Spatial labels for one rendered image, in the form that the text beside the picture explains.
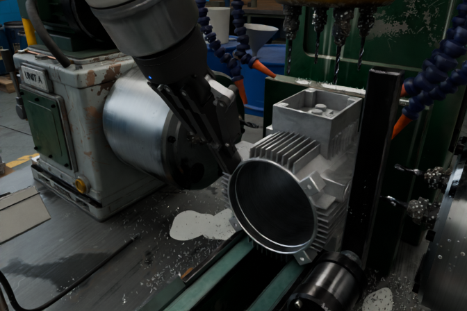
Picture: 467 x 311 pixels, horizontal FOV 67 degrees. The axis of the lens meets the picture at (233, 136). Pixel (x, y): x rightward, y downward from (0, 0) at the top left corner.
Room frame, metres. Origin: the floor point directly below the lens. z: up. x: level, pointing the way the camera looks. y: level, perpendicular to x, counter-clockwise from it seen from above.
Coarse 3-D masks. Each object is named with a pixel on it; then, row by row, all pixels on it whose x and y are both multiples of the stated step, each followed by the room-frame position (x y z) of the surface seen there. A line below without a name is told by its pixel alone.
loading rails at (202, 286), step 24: (240, 240) 0.48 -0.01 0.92; (216, 264) 0.42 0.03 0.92; (240, 264) 0.43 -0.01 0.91; (264, 264) 0.49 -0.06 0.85; (288, 264) 0.42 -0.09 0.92; (312, 264) 0.41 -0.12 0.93; (168, 288) 0.37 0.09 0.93; (192, 288) 0.38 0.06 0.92; (216, 288) 0.38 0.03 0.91; (240, 288) 0.43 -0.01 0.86; (288, 288) 0.37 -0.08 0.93
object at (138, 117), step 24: (216, 72) 0.68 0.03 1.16; (120, 96) 0.66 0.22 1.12; (144, 96) 0.63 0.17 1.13; (120, 120) 0.63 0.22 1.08; (144, 120) 0.60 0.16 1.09; (168, 120) 0.57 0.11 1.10; (120, 144) 0.63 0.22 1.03; (144, 144) 0.58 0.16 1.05; (168, 144) 0.56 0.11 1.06; (192, 144) 0.61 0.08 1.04; (144, 168) 0.61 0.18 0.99; (168, 168) 0.56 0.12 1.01; (192, 168) 0.60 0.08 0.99; (216, 168) 0.66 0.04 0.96
